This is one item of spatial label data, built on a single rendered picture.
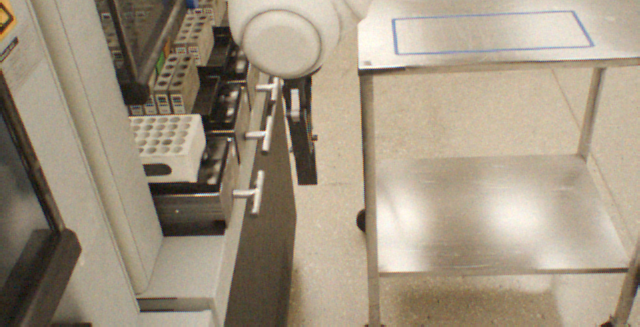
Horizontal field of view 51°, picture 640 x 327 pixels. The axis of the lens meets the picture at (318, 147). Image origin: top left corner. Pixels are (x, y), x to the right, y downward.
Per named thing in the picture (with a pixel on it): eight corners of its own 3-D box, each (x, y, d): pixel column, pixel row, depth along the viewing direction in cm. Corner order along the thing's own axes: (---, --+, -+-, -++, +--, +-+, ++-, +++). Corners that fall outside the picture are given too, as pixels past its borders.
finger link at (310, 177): (314, 144, 96) (314, 148, 96) (317, 182, 101) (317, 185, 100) (293, 145, 97) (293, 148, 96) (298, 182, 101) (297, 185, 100)
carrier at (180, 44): (193, 42, 128) (187, 14, 124) (203, 42, 128) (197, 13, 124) (180, 74, 119) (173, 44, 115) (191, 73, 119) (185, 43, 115)
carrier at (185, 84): (188, 84, 116) (182, 53, 112) (200, 83, 116) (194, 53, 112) (175, 122, 106) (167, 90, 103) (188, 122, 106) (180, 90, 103)
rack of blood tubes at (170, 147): (-4, 195, 98) (-20, 162, 94) (23, 153, 106) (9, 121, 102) (196, 189, 95) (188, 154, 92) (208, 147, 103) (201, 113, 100)
